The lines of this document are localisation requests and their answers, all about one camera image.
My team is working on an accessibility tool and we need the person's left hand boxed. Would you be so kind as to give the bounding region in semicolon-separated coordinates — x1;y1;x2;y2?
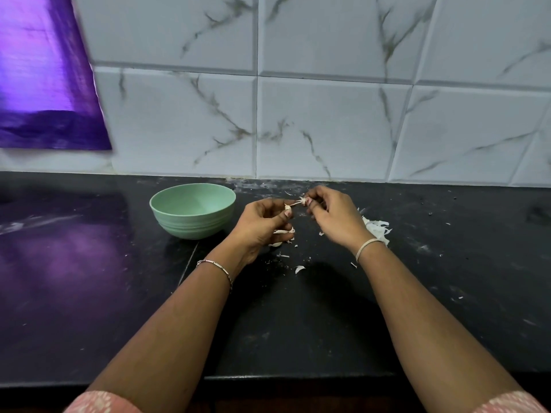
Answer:
227;197;297;260

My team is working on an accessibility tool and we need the person's right hand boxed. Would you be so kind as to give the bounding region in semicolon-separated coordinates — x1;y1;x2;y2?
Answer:
301;185;377;256

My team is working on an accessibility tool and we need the garlic clove cluster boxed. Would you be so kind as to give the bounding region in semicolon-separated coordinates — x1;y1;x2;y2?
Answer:
269;224;298;259

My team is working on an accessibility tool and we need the mint green bowl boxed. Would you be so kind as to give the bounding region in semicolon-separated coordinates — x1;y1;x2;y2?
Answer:
149;182;238;241

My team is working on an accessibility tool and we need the person's left forearm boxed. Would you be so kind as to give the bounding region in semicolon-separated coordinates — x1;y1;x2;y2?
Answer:
88;252;251;405

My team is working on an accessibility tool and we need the person's right forearm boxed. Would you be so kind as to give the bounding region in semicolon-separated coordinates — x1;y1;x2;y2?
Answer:
357;243;522;410

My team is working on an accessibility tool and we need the pile of white garlic peels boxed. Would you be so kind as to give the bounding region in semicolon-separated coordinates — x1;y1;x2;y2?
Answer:
357;206;394;248

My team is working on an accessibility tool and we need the pink patterned left sleeve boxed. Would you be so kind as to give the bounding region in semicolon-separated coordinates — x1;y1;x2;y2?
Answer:
64;390;144;413

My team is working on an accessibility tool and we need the pink patterned sleeve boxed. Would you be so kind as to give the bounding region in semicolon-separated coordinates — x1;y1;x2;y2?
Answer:
472;390;549;413
64;390;144;413

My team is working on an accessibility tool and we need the pink patterned right sleeve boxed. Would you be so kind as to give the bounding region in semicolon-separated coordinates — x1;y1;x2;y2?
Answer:
472;390;549;413

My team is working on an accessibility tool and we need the purple cloth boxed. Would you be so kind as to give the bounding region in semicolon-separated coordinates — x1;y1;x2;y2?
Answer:
0;0;113;152

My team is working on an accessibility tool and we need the silver right wrist bracelet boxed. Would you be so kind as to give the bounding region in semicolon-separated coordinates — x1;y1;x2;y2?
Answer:
355;237;387;263

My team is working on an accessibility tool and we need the silver wrist bracelet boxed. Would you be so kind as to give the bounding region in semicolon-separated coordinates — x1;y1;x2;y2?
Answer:
355;237;387;263
195;259;234;291

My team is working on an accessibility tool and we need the silver left wrist bracelet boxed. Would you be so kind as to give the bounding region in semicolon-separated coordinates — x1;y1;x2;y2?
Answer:
195;259;234;291

